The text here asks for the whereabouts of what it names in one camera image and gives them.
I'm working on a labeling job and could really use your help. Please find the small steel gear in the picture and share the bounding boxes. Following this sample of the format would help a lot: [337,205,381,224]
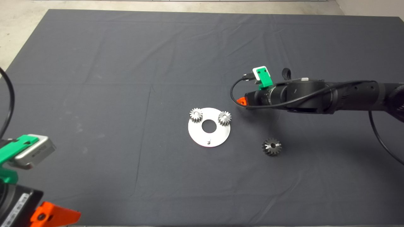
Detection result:
[218,111,232,126]
[189,108,203,123]

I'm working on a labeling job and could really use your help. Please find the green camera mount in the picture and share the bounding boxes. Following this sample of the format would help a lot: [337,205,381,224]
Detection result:
[0,135,40,185]
[256,68,273,90]

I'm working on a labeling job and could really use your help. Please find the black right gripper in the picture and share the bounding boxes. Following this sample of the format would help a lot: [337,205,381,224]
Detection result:
[237,85,280,109]

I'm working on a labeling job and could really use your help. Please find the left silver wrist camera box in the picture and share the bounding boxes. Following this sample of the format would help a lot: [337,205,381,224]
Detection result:
[15,135,56,170]

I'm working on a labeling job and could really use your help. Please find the right green camera mount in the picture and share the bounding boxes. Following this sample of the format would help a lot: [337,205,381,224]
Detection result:
[256,68,273,90]

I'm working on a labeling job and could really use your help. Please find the dark grey table cloth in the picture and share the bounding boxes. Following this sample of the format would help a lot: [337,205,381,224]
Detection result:
[0,9,404,227]

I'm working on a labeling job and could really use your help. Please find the left black camera cable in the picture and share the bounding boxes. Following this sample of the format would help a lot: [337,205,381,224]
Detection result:
[0,67,15,139]

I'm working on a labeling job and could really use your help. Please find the round metal plate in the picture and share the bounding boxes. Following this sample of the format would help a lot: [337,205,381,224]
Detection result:
[188,108,231,148]

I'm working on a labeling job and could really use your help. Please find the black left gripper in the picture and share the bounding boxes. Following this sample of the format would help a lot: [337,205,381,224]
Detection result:
[0,183,81,227]

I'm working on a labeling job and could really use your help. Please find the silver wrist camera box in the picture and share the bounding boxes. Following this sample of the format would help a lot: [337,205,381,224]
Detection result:
[251,66,269,84]
[15,135,56,170]

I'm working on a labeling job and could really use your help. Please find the black camera cable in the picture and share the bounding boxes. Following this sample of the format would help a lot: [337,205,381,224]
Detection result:
[0,67,15,139]
[230,73,404,166]

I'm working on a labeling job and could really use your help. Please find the right black camera cable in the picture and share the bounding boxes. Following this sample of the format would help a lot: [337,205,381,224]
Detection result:
[230,73,404,166]

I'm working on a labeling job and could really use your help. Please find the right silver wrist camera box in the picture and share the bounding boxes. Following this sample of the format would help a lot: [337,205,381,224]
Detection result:
[251,66,269,84]

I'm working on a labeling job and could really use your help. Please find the larger steel gear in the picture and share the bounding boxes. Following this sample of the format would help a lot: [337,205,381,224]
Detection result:
[262,138,282,156]

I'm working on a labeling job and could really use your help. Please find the left green camera mount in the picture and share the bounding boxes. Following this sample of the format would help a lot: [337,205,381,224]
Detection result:
[0,135,40,185]

